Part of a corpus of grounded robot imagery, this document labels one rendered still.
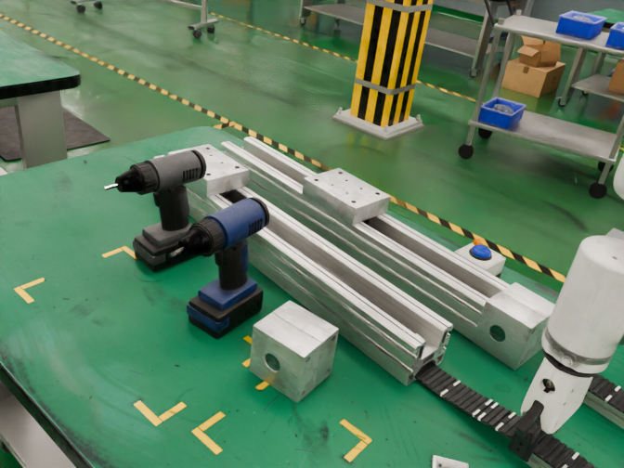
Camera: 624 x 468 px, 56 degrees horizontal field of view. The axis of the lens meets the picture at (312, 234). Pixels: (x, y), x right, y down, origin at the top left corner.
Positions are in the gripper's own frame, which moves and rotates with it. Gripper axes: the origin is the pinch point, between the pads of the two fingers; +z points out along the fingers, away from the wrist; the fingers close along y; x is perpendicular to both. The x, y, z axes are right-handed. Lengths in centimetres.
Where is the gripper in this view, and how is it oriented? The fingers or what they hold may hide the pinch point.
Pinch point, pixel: (536, 434)
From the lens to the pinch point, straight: 94.9
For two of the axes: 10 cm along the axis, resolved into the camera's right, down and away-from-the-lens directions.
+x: -6.7, -4.5, 6.0
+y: 7.4, -2.7, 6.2
